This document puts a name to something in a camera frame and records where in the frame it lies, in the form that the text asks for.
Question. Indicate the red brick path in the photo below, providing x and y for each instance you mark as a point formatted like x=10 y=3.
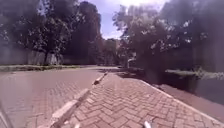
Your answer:
x=133 y=103

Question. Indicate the group of dark trees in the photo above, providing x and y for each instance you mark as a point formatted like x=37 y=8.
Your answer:
x=66 y=30
x=156 y=33

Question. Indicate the concrete kerb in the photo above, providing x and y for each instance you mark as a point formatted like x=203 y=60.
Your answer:
x=66 y=111

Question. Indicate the red brick road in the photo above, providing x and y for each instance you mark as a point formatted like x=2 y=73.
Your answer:
x=50 y=90

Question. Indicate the robot's own part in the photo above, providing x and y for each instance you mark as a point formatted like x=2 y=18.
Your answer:
x=146 y=124
x=77 y=125

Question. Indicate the grass verge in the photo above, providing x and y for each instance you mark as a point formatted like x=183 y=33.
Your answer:
x=40 y=67

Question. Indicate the pale kerb edge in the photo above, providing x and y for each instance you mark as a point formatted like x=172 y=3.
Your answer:
x=186 y=105

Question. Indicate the concrete gutter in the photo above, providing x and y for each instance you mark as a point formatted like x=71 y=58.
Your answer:
x=203 y=103

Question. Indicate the pale boundary wall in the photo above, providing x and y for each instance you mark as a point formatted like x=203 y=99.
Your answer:
x=33 y=57

